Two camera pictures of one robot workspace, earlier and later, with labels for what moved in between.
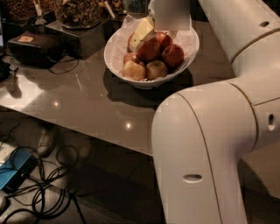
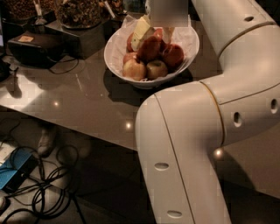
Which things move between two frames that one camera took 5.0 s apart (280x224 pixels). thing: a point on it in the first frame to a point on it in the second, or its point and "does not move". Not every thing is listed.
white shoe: (44, 142) does not move
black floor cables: (52, 192) does not move
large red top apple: (150, 50) does not move
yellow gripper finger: (173, 33) to (168, 32)
